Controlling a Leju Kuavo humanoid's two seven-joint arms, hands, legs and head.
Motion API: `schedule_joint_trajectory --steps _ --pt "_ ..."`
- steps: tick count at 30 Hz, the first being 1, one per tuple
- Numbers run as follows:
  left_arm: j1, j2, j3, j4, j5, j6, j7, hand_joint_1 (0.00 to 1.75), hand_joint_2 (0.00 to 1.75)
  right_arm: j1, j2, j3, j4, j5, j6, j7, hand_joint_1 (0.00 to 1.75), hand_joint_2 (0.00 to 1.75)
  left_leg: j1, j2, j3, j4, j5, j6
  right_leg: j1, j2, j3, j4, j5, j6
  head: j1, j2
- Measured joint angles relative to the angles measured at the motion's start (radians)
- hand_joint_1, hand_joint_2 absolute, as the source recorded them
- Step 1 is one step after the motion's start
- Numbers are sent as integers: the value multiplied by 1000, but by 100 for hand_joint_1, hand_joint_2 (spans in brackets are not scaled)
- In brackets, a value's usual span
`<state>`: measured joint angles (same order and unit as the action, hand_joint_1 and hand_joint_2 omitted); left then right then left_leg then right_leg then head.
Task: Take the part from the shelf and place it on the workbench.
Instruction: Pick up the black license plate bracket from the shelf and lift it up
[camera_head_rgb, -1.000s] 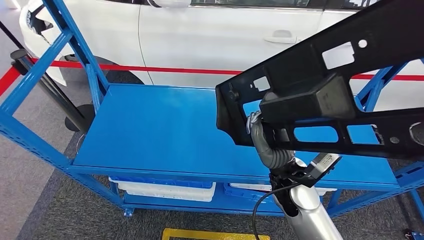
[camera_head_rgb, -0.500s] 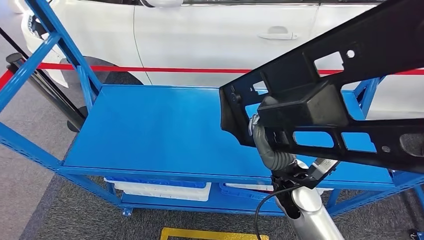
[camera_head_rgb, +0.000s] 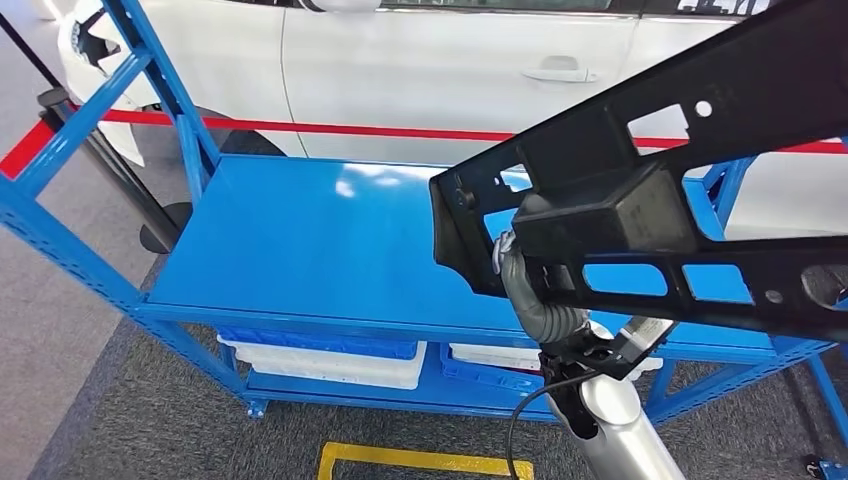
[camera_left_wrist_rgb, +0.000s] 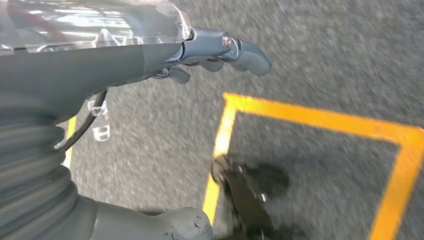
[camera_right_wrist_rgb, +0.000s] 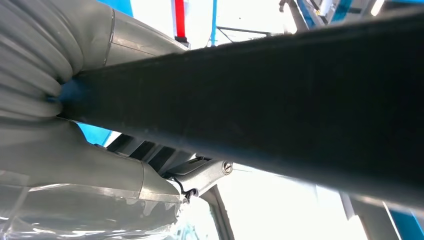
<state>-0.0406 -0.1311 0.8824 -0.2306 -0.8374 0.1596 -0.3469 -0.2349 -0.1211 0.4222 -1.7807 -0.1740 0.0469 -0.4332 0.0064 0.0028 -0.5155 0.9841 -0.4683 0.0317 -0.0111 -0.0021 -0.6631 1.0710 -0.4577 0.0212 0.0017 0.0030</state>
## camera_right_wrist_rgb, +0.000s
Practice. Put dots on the red barrier belt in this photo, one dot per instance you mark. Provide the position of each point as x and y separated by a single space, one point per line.
180 20

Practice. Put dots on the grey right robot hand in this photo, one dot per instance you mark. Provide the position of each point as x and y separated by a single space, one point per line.
82 185

